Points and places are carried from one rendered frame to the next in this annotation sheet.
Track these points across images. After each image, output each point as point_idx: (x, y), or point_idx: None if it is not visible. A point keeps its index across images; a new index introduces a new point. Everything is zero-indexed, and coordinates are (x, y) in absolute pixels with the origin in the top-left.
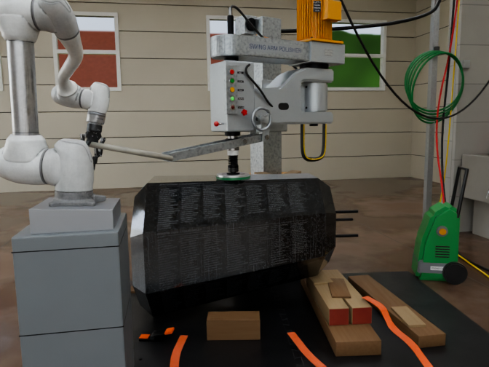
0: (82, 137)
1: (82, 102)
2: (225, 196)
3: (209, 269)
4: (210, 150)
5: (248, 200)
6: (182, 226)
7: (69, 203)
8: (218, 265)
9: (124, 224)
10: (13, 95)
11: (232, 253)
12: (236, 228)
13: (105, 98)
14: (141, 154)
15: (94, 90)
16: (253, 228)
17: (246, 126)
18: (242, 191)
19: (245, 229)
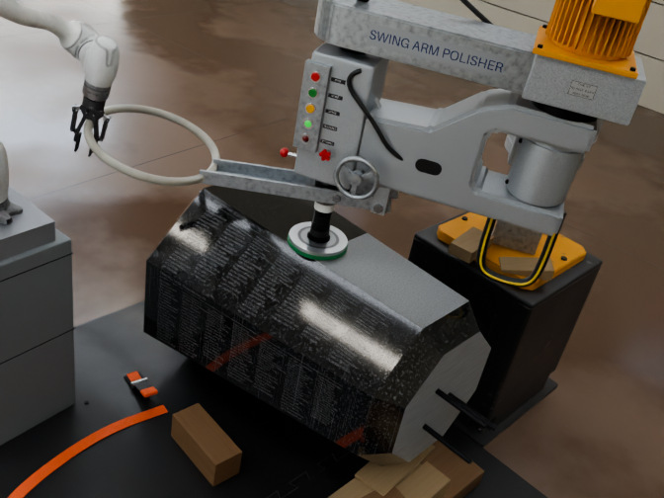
0: (72, 112)
1: (80, 61)
2: (269, 271)
3: (208, 356)
4: (269, 190)
5: (290, 296)
6: (188, 280)
7: None
8: (218, 358)
9: (39, 259)
10: None
11: (236, 356)
12: (245, 327)
13: (99, 67)
14: (115, 169)
15: (88, 51)
16: (266, 343)
17: (332, 177)
18: (295, 278)
19: (256, 338)
